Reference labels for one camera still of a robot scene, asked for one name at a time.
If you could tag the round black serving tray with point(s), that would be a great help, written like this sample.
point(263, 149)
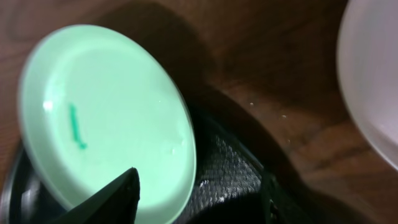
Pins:
point(227, 186)

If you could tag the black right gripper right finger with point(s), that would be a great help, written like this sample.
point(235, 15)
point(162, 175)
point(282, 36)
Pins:
point(278, 206)

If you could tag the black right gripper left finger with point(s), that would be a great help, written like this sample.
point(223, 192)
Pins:
point(115, 203)

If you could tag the mint green plate top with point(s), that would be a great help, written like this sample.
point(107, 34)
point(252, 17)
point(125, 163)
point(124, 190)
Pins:
point(93, 103)

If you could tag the white plate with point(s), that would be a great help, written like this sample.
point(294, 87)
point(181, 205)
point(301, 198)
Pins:
point(366, 58)

